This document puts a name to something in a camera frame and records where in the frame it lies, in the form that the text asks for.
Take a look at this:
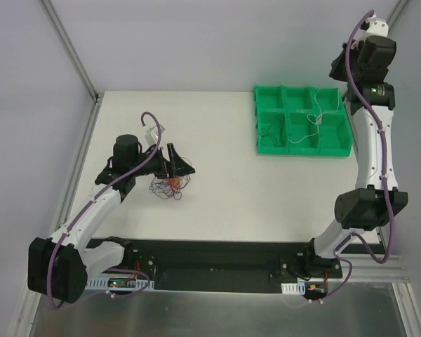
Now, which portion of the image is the coloured wire bundle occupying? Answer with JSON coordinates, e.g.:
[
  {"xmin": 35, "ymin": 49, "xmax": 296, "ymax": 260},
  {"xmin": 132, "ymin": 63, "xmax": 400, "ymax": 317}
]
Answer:
[{"xmin": 147, "ymin": 167, "xmax": 194, "ymax": 203}]

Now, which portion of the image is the white wire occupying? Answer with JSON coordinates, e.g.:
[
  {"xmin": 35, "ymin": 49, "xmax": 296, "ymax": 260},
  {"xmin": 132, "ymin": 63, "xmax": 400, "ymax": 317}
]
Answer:
[{"xmin": 287, "ymin": 87, "xmax": 348, "ymax": 145}]

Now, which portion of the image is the black wire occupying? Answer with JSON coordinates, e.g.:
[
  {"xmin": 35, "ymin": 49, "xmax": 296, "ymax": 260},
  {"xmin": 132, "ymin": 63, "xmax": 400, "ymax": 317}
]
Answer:
[{"xmin": 259, "ymin": 114, "xmax": 285, "ymax": 148}]

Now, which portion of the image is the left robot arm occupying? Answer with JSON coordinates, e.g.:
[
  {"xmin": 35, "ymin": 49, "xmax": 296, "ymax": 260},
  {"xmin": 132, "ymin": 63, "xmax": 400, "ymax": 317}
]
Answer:
[{"xmin": 27, "ymin": 134, "xmax": 195, "ymax": 303}]

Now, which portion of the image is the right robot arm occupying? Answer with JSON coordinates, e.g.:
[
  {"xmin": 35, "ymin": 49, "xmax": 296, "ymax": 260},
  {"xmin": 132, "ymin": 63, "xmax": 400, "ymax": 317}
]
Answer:
[{"xmin": 302, "ymin": 35, "xmax": 408, "ymax": 277}]

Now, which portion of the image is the green compartment bin tray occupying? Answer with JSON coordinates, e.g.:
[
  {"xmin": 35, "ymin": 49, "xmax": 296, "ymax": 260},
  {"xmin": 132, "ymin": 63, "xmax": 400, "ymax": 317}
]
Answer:
[{"xmin": 253, "ymin": 86, "xmax": 353, "ymax": 157}]

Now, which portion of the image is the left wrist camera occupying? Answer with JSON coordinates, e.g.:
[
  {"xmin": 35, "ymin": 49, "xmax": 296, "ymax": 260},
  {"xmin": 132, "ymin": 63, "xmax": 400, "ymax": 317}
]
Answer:
[{"xmin": 143, "ymin": 125, "xmax": 165, "ymax": 146}]

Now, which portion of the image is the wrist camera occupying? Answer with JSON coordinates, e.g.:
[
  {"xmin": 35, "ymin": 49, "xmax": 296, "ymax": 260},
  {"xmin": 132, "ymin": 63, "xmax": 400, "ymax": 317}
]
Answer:
[
  {"xmin": 361, "ymin": 14, "xmax": 389, "ymax": 38},
  {"xmin": 143, "ymin": 125, "xmax": 165, "ymax": 146}
]

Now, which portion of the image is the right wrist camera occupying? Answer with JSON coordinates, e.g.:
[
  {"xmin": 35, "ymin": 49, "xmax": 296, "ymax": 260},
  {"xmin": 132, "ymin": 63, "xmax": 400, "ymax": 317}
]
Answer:
[{"xmin": 361, "ymin": 14, "xmax": 389, "ymax": 38}]

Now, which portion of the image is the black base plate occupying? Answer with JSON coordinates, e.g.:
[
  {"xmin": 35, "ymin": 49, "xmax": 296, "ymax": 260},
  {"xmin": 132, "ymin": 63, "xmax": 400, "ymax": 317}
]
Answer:
[{"xmin": 93, "ymin": 237, "xmax": 349, "ymax": 294}]

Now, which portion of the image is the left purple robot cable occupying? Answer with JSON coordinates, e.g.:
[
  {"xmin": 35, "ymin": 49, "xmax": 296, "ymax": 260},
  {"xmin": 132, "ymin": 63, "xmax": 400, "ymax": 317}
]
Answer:
[{"xmin": 48, "ymin": 112, "xmax": 162, "ymax": 310}]

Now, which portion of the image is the left white cable duct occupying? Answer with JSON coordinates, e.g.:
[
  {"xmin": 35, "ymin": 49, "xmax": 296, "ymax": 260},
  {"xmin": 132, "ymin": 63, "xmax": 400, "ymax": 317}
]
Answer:
[{"xmin": 85, "ymin": 276, "xmax": 154, "ymax": 291}]

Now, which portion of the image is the white cable duct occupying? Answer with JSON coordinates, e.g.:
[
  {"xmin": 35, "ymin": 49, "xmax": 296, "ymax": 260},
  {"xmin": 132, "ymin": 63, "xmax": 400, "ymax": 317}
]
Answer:
[
  {"xmin": 85, "ymin": 276, "xmax": 154, "ymax": 291},
  {"xmin": 281, "ymin": 281, "xmax": 306, "ymax": 296}
]

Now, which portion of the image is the right white cable duct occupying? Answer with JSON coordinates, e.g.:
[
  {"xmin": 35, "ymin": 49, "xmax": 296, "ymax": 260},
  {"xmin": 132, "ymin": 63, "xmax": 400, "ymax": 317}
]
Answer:
[{"xmin": 281, "ymin": 281, "xmax": 306, "ymax": 296}]

